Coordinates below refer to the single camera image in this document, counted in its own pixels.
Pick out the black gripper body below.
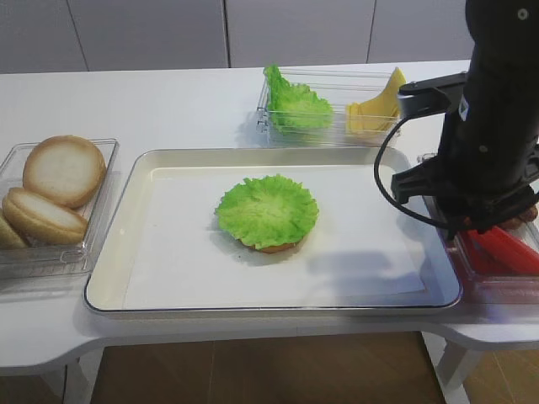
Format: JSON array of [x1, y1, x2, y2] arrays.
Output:
[[390, 113, 538, 237]]

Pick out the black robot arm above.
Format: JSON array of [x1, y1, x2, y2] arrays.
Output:
[[384, 1, 538, 237]]

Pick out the yellow cheese slices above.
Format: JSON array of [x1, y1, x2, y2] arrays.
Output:
[[345, 67, 406, 136]]

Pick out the clear lettuce cheese container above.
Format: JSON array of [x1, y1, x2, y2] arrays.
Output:
[[257, 67, 399, 146]]

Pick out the green lettuce leaves in container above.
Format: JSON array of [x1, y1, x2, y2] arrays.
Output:
[[264, 65, 334, 133]]

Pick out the green lettuce leaf on bun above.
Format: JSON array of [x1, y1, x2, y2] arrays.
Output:
[[215, 174, 319, 251]]

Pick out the brown meat patties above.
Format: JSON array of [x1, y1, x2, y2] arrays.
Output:
[[499, 205, 538, 230]]

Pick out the red tomato slices stack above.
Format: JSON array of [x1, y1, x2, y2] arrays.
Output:
[[458, 226, 538, 276]]

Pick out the clear patty tomato container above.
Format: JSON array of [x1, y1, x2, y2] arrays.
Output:
[[440, 221, 538, 305]]

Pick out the white parchment paper sheet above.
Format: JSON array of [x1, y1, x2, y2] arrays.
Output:
[[124, 166, 426, 309]]

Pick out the bottom burger bun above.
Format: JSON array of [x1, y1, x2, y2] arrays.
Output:
[[246, 240, 302, 254]]

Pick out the white metal baking tray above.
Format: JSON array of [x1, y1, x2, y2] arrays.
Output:
[[84, 147, 462, 316]]

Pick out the large upright bun half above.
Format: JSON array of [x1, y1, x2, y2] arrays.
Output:
[[23, 136, 106, 209]]

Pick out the clear bun container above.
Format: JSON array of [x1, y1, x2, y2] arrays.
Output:
[[1, 139, 120, 279]]

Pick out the middle bun half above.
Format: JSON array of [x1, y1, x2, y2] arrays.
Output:
[[2, 187, 88, 245]]

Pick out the leftmost bun half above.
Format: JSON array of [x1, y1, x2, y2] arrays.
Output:
[[0, 212, 29, 250]]

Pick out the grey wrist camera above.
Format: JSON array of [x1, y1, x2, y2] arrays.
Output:
[[397, 72, 467, 120]]

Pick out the black camera cable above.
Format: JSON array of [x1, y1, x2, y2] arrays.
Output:
[[372, 114, 456, 237]]

